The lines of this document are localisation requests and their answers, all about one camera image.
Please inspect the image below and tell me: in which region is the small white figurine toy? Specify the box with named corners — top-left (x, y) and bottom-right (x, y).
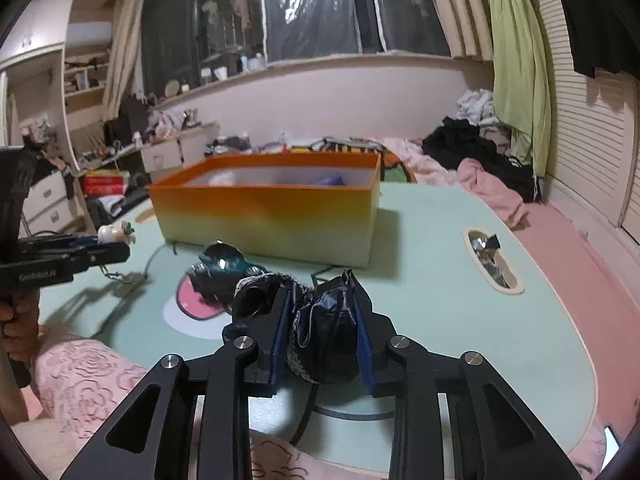
top-left (96, 221), bottom-right (136, 245)

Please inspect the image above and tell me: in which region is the red tissue box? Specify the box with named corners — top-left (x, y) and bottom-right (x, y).
top-left (82, 170), bottom-right (130, 197)

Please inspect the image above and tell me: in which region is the pile of clothes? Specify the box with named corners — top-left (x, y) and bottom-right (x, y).
top-left (421, 89), bottom-right (539, 203)

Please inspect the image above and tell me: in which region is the pink rose patterned blanket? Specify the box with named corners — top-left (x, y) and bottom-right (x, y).
top-left (17, 141), bottom-right (639, 479)

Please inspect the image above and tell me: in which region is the green hanging garment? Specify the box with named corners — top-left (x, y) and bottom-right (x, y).
top-left (489, 0), bottom-right (552, 178)

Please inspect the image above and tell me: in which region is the black hanging garment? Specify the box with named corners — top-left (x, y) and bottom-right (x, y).
top-left (561, 0), bottom-right (639, 78)

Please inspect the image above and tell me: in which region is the white desk with drawers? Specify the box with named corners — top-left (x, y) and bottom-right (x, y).
top-left (20, 122), bottom-right (220, 236)

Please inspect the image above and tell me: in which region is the black fabric bundle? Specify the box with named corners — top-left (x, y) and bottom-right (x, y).
top-left (222, 269), bottom-right (359, 385)

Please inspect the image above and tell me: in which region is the person left hand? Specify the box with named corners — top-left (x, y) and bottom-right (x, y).
top-left (0, 288), bottom-right (40, 365)

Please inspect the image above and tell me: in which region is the orange gradient cardboard box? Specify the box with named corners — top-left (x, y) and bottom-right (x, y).
top-left (149, 152), bottom-right (381, 268)

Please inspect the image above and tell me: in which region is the teal black hair accessory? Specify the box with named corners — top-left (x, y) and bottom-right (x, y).
top-left (186, 240), bottom-right (266, 308)

